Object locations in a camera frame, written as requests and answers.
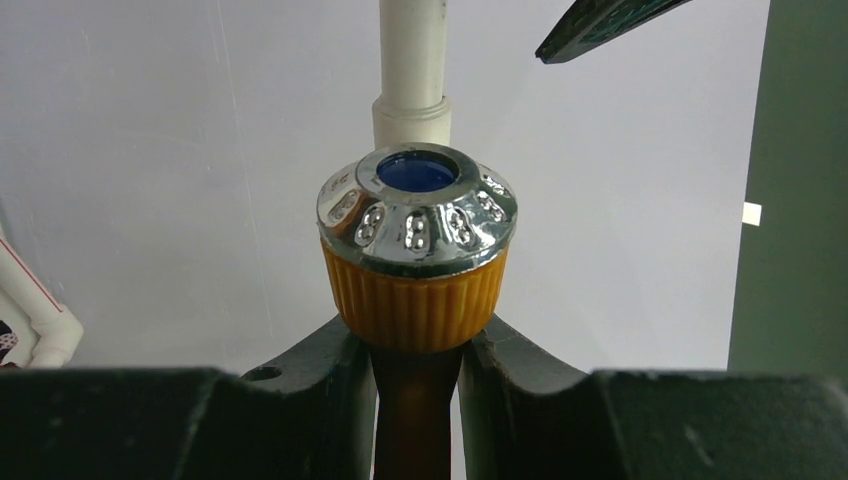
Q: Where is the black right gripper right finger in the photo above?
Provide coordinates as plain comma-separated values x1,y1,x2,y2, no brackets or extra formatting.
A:
459,318,847,479

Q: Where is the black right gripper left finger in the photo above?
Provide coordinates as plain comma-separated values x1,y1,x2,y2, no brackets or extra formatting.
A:
1,319,376,479

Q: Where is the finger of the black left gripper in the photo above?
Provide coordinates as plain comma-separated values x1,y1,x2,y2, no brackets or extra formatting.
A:
535,0,690,65

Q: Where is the white pvc pipe frame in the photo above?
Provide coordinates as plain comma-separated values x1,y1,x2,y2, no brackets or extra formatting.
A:
1,1,446,372

